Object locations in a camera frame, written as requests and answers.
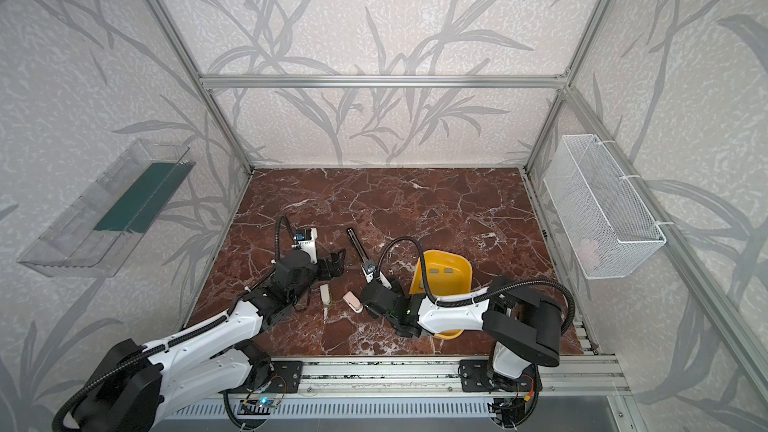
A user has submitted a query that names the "white slotted cable duct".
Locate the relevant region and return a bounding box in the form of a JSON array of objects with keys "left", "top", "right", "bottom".
[{"left": 161, "top": 397, "right": 625, "bottom": 421}]

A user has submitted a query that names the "clear plastic wall bin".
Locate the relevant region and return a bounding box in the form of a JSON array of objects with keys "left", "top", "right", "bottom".
[{"left": 18, "top": 139, "right": 196, "bottom": 278}]

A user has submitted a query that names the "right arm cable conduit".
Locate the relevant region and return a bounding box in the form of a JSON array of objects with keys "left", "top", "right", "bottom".
[{"left": 374, "top": 236, "right": 577, "bottom": 337}]

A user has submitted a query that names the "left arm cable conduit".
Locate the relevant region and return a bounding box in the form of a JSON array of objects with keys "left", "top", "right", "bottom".
[{"left": 52, "top": 215, "right": 298, "bottom": 432}]

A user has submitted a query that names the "aluminium frame corner post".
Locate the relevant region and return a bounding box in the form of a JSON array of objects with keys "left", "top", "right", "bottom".
[{"left": 143, "top": 0, "right": 253, "bottom": 173}]

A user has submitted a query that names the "aluminium frame crossbar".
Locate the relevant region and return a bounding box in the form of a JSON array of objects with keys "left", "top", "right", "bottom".
[{"left": 197, "top": 74, "right": 566, "bottom": 89}]

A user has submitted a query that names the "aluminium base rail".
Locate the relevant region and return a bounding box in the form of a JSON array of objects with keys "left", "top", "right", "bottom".
[{"left": 288, "top": 355, "right": 631, "bottom": 399}]

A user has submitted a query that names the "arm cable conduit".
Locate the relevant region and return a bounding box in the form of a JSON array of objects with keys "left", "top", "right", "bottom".
[
  {"left": 52, "top": 215, "right": 298, "bottom": 432},
  {"left": 374, "top": 236, "right": 577, "bottom": 337}
]

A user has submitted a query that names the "yellow plastic tray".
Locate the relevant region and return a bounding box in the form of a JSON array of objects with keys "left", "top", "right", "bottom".
[{"left": 409, "top": 249, "right": 473, "bottom": 340}]

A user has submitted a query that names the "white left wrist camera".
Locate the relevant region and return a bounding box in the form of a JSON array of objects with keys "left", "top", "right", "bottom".
[{"left": 292, "top": 227, "right": 318, "bottom": 264}]

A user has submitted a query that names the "white wire wall basket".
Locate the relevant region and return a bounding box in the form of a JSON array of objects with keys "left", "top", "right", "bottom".
[{"left": 543, "top": 134, "right": 666, "bottom": 280}]

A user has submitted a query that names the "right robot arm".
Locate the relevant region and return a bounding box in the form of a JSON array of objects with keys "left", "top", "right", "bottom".
[{"left": 361, "top": 277, "right": 575, "bottom": 400}]

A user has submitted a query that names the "beige white stapler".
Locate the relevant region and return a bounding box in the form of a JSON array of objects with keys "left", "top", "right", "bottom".
[{"left": 320, "top": 284, "right": 332, "bottom": 306}]

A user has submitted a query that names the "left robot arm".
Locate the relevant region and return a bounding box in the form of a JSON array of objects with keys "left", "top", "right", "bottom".
[{"left": 52, "top": 250, "right": 346, "bottom": 431}]

